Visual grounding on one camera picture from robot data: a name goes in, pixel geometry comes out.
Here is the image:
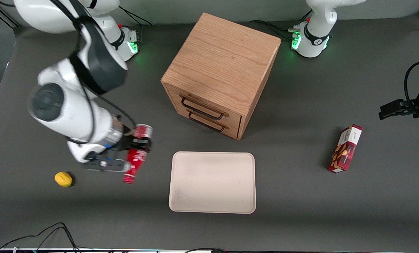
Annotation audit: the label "beige rectangular tray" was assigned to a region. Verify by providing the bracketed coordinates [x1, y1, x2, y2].
[169, 151, 256, 214]

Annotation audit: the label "black table edge cables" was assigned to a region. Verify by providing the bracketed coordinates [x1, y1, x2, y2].
[0, 218, 81, 253]

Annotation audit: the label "wooden drawer front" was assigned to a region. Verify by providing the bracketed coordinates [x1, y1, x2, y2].
[176, 105, 241, 140]
[166, 84, 243, 130]

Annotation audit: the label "wooden drawer cabinet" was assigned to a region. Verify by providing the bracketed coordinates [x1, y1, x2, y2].
[161, 13, 281, 141]

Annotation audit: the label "red coke bottle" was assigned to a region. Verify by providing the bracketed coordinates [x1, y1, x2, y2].
[123, 124, 154, 184]

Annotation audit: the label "yellow lemon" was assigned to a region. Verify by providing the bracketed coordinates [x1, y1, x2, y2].
[54, 171, 73, 187]

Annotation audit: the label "black arm base cables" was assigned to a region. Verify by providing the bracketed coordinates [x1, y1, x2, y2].
[249, 10, 313, 40]
[118, 6, 153, 44]

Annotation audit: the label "black arm-mounted cable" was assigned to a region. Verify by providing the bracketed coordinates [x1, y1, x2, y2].
[50, 0, 137, 144]

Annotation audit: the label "black left arm base cables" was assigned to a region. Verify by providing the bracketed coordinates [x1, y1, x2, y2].
[249, 10, 313, 40]

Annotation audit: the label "black looped gripper cable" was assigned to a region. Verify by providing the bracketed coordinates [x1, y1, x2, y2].
[404, 61, 419, 106]

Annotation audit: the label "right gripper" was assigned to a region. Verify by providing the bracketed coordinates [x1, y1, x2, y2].
[67, 134, 153, 165]

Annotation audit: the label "black right arm base cables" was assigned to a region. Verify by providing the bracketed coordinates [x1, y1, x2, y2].
[118, 6, 153, 44]

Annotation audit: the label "red snack box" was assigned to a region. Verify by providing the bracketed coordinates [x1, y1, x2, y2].
[327, 124, 363, 173]

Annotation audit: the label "black metal drawer handle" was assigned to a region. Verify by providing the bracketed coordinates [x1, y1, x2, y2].
[181, 96, 225, 121]
[188, 112, 226, 133]

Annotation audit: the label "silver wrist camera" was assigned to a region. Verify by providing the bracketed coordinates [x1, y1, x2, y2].
[86, 159, 131, 174]

